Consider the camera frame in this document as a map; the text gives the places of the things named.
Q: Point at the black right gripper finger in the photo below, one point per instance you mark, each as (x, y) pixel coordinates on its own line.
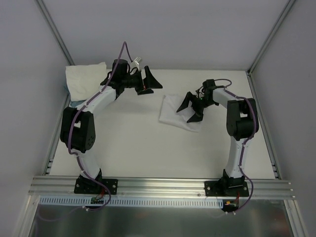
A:
(196, 117)
(189, 98)

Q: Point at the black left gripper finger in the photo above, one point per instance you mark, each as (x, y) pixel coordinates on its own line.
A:
(144, 91)
(150, 81)

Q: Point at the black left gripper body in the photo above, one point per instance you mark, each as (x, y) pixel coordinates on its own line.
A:
(143, 81)

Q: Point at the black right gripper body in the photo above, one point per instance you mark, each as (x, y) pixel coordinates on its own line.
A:
(197, 104)

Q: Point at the white t shirt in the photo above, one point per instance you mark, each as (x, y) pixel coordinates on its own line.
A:
(84, 80)
(170, 116)

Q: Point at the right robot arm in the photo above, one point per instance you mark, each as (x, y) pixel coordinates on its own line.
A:
(241, 124)

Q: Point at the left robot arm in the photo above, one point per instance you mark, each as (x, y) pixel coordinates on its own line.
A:
(78, 131)

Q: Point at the folded white t shirt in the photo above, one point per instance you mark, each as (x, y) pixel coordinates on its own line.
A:
(84, 80)

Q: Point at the folded blue t shirt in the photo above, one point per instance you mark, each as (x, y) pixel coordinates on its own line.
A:
(72, 103)

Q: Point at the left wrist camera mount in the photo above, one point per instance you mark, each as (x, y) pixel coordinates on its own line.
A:
(136, 63)

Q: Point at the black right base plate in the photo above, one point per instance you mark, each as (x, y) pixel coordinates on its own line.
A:
(216, 189)

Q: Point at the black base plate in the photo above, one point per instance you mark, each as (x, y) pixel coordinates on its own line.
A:
(87, 186)
(216, 189)

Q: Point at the aluminium front rail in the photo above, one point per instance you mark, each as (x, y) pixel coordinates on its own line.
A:
(160, 187)

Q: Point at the left side aluminium rail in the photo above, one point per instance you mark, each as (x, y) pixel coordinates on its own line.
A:
(55, 138)

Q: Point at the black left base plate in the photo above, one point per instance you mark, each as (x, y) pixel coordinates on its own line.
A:
(87, 186)

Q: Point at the left aluminium frame post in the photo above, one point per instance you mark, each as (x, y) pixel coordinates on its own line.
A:
(54, 30)

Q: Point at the aluminium frame post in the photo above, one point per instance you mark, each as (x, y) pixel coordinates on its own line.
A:
(54, 30)
(276, 26)

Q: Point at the right aluminium frame post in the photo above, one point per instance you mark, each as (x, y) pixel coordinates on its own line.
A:
(276, 26)

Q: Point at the white slotted cable duct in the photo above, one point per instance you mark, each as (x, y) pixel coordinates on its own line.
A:
(133, 202)

